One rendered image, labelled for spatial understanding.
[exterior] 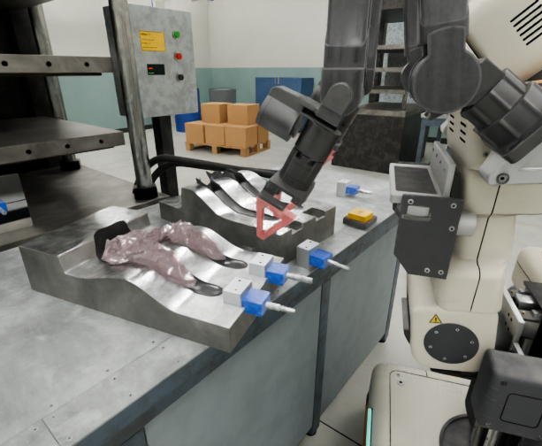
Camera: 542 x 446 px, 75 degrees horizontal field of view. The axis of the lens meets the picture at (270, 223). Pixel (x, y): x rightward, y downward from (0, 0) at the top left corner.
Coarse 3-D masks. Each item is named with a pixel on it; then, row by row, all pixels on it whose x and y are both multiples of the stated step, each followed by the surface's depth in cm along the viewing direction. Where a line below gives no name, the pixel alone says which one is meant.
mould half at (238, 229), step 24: (192, 192) 101; (240, 192) 108; (168, 216) 113; (192, 216) 105; (216, 216) 97; (240, 216) 96; (312, 216) 94; (240, 240) 94; (264, 240) 88; (288, 240) 87; (312, 240) 96
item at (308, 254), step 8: (296, 248) 87; (304, 248) 85; (312, 248) 86; (296, 256) 87; (304, 256) 86; (312, 256) 85; (320, 256) 84; (328, 256) 85; (296, 264) 88; (304, 264) 87; (312, 264) 85; (320, 264) 84; (328, 264) 84; (336, 264) 83
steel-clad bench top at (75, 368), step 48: (336, 192) 141; (384, 192) 141; (336, 240) 102; (0, 288) 79; (288, 288) 79; (0, 336) 65; (48, 336) 65; (96, 336) 65; (144, 336) 65; (0, 384) 55; (48, 384) 55; (96, 384) 55; (144, 384) 55; (0, 432) 48; (48, 432) 48
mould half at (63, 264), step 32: (96, 224) 85; (128, 224) 87; (32, 256) 74; (64, 256) 71; (96, 256) 78; (192, 256) 76; (32, 288) 78; (64, 288) 74; (96, 288) 69; (128, 288) 65; (160, 288) 66; (256, 288) 69; (160, 320) 65; (192, 320) 62; (224, 320) 61
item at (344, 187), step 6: (342, 180) 138; (348, 180) 138; (342, 186) 135; (348, 186) 135; (354, 186) 135; (342, 192) 136; (348, 192) 135; (354, 192) 134; (360, 192) 134; (366, 192) 132
